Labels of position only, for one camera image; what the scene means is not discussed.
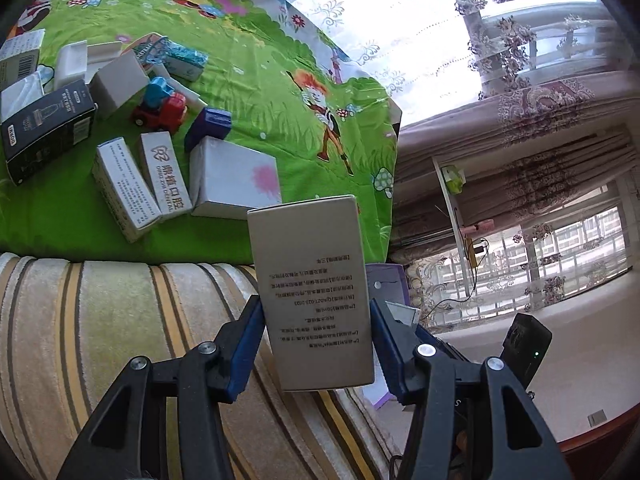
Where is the dark blue box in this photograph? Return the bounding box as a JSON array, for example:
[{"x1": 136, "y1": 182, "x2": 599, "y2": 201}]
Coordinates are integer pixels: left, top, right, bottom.
[{"x1": 183, "y1": 107, "x2": 232, "y2": 155}]

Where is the white box with barcode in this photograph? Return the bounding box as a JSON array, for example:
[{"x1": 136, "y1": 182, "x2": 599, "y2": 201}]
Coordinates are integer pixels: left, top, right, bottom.
[{"x1": 0, "y1": 29, "x2": 46, "y2": 92}]

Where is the white crinkled box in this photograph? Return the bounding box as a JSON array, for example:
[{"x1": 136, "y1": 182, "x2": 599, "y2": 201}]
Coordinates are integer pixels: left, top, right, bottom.
[{"x1": 0, "y1": 71, "x2": 47, "y2": 126}]

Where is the green cartoon printed bedsheet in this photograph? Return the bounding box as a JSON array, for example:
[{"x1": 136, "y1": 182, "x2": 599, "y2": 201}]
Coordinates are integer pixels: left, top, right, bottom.
[{"x1": 0, "y1": 0, "x2": 403, "y2": 266}]

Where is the purple storage box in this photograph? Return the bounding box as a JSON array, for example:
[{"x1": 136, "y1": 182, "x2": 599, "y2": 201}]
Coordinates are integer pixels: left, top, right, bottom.
[{"x1": 364, "y1": 262, "x2": 421, "y2": 408}]

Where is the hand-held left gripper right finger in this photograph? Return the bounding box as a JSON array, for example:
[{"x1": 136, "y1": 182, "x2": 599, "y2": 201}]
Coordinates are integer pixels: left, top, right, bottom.
[{"x1": 369, "y1": 299, "x2": 576, "y2": 480}]

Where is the floral lace curtain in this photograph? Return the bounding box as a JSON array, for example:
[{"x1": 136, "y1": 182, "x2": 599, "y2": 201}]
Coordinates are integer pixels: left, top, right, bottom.
[{"x1": 250, "y1": 0, "x2": 640, "y2": 321}]

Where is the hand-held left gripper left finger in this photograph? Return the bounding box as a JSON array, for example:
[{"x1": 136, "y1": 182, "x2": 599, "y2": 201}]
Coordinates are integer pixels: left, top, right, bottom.
[{"x1": 56, "y1": 295, "x2": 267, "y2": 480}]

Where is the red and blue toy truck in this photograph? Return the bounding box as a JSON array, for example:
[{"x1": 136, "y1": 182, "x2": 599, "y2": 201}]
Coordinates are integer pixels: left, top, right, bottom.
[{"x1": 131, "y1": 76, "x2": 189, "y2": 136}]

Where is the green item on rack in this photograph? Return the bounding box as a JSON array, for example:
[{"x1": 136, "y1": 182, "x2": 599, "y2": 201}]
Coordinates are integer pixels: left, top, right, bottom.
[{"x1": 442, "y1": 165, "x2": 467, "y2": 195}]

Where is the plain white box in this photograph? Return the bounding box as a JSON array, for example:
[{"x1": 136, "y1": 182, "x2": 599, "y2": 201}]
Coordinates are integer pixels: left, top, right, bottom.
[{"x1": 89, "y1": 50, "x2": 152, "y2": 121}]

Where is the white rack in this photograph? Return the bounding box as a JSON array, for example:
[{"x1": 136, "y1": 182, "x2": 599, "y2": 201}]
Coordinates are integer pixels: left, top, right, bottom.
[{"x1": 432, "y1": 155, "x2": 481, "y2": 271}]

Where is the white box with small print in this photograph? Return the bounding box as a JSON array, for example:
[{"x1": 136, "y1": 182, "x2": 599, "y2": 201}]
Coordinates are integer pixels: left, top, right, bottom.
[{"x1": 92, "y1": 137, "x2": 162, "y2": 244}]

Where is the white box with logo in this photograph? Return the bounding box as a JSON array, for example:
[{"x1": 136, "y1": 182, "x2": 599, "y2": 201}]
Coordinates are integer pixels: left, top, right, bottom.
[{"x1": 136, "y1": 131, "x2": 193, "y2": 222}]

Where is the grey printed box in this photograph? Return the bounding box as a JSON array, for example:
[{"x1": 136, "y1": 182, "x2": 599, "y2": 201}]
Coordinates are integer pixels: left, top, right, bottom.
[{"x1": 247, "y1": 195, "x2": 377, "y2": 392}]

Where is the mauve drape curtain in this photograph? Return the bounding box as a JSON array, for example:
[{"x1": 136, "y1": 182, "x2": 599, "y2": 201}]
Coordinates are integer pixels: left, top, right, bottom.
[{"x1": 392, "y1": 72, "x2": 640, "y2": 248}]

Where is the teal wrapped box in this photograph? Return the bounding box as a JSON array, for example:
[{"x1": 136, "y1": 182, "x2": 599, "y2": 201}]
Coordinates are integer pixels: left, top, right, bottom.
[{"x1": 162, "y1": 41, "x2": 208, "y2": 83}]

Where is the white plastic holder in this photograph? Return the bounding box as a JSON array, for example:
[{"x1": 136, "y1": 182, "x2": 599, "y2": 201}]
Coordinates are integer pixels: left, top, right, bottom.
[{"x1": 52, "y1": 40, "x2": 123, "y2": 92}]

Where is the black box with bottle print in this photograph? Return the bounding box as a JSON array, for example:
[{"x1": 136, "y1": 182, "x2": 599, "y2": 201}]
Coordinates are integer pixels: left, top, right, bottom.
[{"x1": 0, "y1": 80, "x2": 97, "y2": 187}]

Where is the toy basketball hoop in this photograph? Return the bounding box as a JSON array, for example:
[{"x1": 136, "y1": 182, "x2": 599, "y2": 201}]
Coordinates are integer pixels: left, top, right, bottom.
[{"x1": 120, "y1": 32, "x2": 207, "y2": 109}]

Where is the white box with pink spot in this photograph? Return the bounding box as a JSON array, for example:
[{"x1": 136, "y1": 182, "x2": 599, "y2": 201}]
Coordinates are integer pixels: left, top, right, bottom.
[{"x1": 189, "y1": 136, "x2": 282, "y2": 221}]

